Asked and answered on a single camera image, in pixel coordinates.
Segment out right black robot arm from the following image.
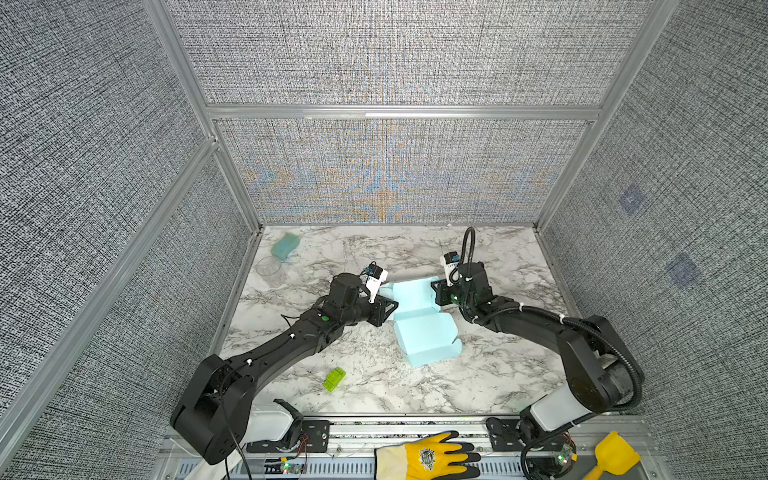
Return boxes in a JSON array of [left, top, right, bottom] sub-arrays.
[[431, 262, 645, 439]]

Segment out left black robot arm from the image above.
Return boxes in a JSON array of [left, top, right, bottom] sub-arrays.
[[170, 273, 399, 465]]

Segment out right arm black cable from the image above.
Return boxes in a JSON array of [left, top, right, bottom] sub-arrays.
[[457, 226, 478, 277]]

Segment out yellow black work glove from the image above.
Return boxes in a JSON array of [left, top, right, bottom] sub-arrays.
[[374, 430, 481, 480]]

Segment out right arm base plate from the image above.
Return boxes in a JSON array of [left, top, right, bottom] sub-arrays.
[[485, 417, 576, 461]]

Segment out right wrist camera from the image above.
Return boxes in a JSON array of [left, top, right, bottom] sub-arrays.
[[441, 251, 461, 287]]

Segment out green toy brick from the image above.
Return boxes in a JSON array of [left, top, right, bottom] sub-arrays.
[[323, 367, 346, 392]]

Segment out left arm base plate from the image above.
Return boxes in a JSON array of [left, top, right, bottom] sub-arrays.
[[244, 399, 330, 454]]

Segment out yellow plastic scoop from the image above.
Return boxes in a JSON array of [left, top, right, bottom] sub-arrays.
[[583, 431, 641, 480]]

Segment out light blue paper box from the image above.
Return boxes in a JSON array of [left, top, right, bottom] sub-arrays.
[[379, 277, 463, 368]]

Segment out teal sponge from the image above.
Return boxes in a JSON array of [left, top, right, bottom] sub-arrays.
[[270, 232, 301, 262]]

